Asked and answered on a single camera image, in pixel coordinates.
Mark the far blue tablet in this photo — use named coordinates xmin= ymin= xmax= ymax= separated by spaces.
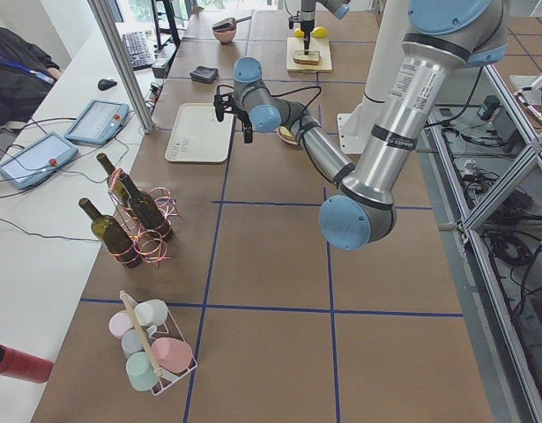
xmin=64 ymin=99 xmax=130 ymax=146

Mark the near blue tablet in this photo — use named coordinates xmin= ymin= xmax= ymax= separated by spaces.
xmin=0 ymin=132 xmax=78 ymax=189

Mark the white cup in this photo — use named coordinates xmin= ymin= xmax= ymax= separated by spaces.
xmin=133 ymin=299 xmax=168 ymax=326

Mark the aluminium side frame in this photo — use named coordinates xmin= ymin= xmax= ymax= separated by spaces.
xmin=421 ymin=66 xmax=542 ymax=422

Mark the blue tablet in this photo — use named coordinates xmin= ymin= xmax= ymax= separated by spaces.
xmin=64 ymin=99 xmax=130 ymax=146
xmin=0 ymin=132 xmax=78 ymax=189

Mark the person in black jacket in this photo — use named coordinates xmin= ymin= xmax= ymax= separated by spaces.
xmin=0 ymin=27 xmax=62 ymax=126

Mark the wooden rack handle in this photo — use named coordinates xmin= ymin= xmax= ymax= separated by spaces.
xmin=119 ymin=290 xmax=162 ymax=377

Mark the red cylinder bottle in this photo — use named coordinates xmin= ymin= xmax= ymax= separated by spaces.
xmin=0 ymin=345 xmax=54 ymax=383

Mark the aluminium frame post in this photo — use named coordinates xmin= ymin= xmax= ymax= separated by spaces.
xmin=87 ymin=0 xmax=155 ymax=134

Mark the mint green cup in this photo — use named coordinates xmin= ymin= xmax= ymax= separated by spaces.
xmin=125 ymin=352 xmax=160 ymax=391

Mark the steel scoop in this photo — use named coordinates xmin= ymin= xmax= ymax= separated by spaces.
xmin=212 ymin=16 xmax=252 ymax=32

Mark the front green wine bottle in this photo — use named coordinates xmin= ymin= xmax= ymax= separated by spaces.
xmin=78 ymin=197 xmax=142 ymax=268

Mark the copper wire bottle rack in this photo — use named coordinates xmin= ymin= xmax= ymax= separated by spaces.
xmin=108 ymin=168 xmax=176 ymax=266

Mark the white wire cup rack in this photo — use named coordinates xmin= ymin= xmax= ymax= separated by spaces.
xmin=118 ymin=289 xmax=198 ymax=397

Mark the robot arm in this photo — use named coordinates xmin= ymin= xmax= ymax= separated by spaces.
xmin=288 ymin=0 xmax=350 ymax=55
xmin=213 ymin=1 xmax=510 ymax=250

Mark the pink bowl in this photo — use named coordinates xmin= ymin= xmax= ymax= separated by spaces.
xmin=212 ymin=28 xmax=236 ymax=44

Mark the lilac cup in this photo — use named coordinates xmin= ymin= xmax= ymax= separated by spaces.
xmin=108 ymin=310 xmax=134 ymax=339

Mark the green wine bottle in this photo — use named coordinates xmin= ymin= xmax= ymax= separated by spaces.
xmin=119 ymin=172 xmax=174 ymax=241
xmin=96 ymin=152 xmax=129 ymax=208
xmin=78 ymin=197 xmax=142 ymax=268

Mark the grey-blue cup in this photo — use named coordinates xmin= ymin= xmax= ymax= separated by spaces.
xmin=121 ymin=329 xmax=144 ymax=359

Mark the back green wine bottle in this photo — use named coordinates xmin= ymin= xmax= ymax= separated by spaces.
xmin=96 ymin=152 xmax=129 ymax=208

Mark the black cable bundle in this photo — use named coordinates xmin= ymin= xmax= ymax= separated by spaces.
xmin=446 ymin=118 xmax=542 ymax=318

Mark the grey folded cloth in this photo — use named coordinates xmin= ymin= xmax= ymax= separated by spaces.
xmin=189 ymin=65 xmax=219 ymax=84

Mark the black computer mouse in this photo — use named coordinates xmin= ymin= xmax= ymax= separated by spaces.
xmin=97 ymin=78 xmax=117 ymax=92

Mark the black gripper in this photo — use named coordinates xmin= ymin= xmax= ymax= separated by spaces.
xmin=288 ymin=0 xmax=316 ymax=55
xmin=213 ymin=85 xmax=253 ymax=143

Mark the middle green wine bottle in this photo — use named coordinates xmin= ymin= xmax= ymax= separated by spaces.
xmin=119 ymin=172 xmax=174 ymax=241

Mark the black keyboard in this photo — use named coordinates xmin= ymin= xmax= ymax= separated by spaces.
xmin=122 ymin=31 xmax=155 ymax=71

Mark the white plate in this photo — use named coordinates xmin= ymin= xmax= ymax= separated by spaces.
xmin=276 ymin=126 xmax=299 ymax=145

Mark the wooden cutting board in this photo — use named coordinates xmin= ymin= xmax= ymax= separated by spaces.
xmin=286 ymin=37 xmax=333 ymax=72

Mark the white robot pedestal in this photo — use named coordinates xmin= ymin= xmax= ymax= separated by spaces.
xmin=337 ymin=0 xmax=409 ymax=154

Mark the cream bear tray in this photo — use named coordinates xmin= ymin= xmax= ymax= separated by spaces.
xmin=165 ymin=103 xmax=234 ymax=163

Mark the right yellow lemon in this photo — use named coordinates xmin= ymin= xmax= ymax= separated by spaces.
xmin=311 ymin=26 xmax=328 ymax=39

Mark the pink cup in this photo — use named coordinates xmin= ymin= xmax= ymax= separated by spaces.
xmin=152 ymin=338 xmax=193 ymax=374

